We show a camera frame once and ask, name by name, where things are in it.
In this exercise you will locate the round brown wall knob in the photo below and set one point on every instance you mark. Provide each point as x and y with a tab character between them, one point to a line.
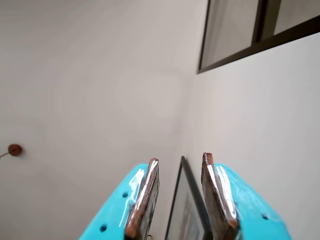
15	149

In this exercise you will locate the dark framed window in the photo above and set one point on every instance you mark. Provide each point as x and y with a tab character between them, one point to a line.
258	22

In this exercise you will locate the black framed picture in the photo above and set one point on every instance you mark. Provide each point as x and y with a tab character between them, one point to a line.
185	215

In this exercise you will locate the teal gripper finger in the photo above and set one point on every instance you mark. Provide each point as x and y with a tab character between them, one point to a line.
240	200
125	200

